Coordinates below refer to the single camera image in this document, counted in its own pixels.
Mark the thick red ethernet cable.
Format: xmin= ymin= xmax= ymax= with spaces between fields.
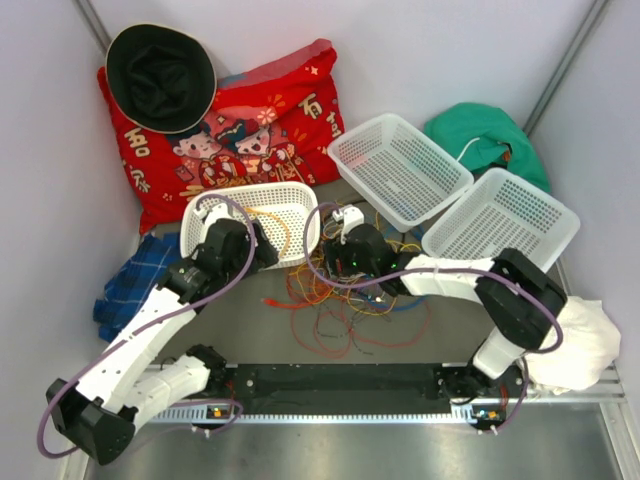
xmin=261 ymin=296 xmax=321 ymax=309

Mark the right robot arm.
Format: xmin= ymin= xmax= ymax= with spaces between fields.
xmin=323 ymin=224 xmax=568 ymax=396

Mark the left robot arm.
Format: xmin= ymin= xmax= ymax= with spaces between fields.
xmin=43 ymin=217 xmax=279 ymax=466

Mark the blue plaid cloth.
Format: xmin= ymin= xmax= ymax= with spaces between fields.
xmin=93 ymin=233 xmax=181 ymax=343

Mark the white basket with rounded corners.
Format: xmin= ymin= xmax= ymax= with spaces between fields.
xmin=180 ymin=182 xmax=321 ymax=269

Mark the white rectangular basket centre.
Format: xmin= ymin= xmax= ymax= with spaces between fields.
xmin=327 ymin=113 xmax=474 ymax=232

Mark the white rectangular basket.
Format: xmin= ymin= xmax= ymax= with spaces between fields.
xmin=327 ymin=113 xmax=474 ymax=232
xmin=421 ymin=168 xmax=581 ymax=271

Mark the white rectangular basket right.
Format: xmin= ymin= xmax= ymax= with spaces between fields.
xmin=421 ymin=168 xmax=581 ymax=271

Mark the red printed pillow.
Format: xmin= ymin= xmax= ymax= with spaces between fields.
xmin=97 ymin=39 xmax=344 ymax=234

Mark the green cloth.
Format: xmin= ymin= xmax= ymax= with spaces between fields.
xmin=423 ymin=102 xmax=551 ymax=193

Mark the black round hat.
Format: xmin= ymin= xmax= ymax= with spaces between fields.
xmin=105 ymin=23 xmax=217 ymax=134

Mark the white cloth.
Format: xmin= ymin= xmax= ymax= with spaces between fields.
xmin=518 ymin=296 xmax=621 ymax=395

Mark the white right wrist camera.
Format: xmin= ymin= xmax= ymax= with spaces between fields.
xmin=331 ymin=204 xmax=364 ymax=244

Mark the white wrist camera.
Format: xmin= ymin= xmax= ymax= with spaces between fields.
xmin=194 ymin=203 xmax=233 ymax=241
xmin=331 ymin=204 xmax=364 ymax=244

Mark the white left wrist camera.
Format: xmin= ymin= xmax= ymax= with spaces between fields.
xmin=194 ymin=203 xmax=233 ymax=241

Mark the orange cable in basket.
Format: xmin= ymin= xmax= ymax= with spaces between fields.
xmin=244 ymin=207 xmax=292 ymax=261

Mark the blue ethernet cable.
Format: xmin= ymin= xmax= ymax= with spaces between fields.
xmin=359 ymin=224 xmax=431 ymax=314

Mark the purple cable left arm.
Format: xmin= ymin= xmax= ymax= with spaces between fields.
xmin=38 ymin=193 xmax=259 ymax=459

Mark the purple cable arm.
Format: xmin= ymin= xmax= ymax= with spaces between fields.
xmin=302 ymin=202 xmax=564 ymax=434
xmin=38 ymin=193 xmax=259 ymax=459

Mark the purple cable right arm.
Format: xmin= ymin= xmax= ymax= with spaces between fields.
xmin=302 ymin=202 xmax=564 ymax=434

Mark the orange thin wire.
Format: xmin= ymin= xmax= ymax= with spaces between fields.
xmin=285 ymin=249 xmax=351 ymax=311

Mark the thin red wire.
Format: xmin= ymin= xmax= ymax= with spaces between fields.
xmin=289 ymin=279 xmax=432 ymax=359

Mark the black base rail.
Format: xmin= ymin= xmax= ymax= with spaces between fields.
xmin=217 ymin=363 xmax=451 ymax=415

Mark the white slotted cable duct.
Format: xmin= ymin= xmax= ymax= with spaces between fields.
xmin=149 ymin=402 xmax=506 ymax=426

